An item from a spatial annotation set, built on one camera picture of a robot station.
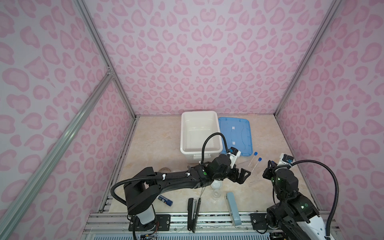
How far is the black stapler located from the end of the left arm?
0.23 m

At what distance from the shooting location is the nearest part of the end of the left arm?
59 centimetres

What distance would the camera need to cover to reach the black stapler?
0.72 m
